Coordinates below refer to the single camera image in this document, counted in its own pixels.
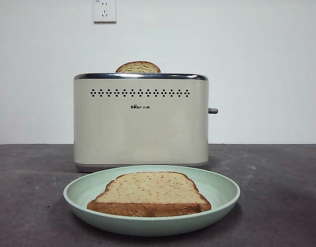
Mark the white wall power socket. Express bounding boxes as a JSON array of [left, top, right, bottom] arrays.
[[93, 0, 117, 24]]

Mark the cream toaster with chrome top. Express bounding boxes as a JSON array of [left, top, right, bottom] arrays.
[[73, 73, 209, 173]]

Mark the large toast bread slice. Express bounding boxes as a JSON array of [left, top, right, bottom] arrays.
[[86, 171, 212, 218]]

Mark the pale green round plate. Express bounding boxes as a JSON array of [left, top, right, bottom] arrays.
[[63, 165, 240, 237]]

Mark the small seeded bread slice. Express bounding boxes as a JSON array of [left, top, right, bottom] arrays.
[[115, 61, 162, 74]]

